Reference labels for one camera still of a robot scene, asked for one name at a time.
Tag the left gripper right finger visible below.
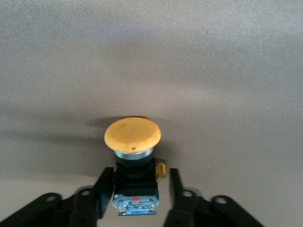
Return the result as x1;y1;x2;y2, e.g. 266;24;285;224
162;167;265;227

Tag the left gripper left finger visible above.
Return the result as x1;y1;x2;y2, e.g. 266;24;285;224
0;166;115;227

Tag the orange mushroom push button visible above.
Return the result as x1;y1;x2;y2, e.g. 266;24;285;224
104;117;167;217

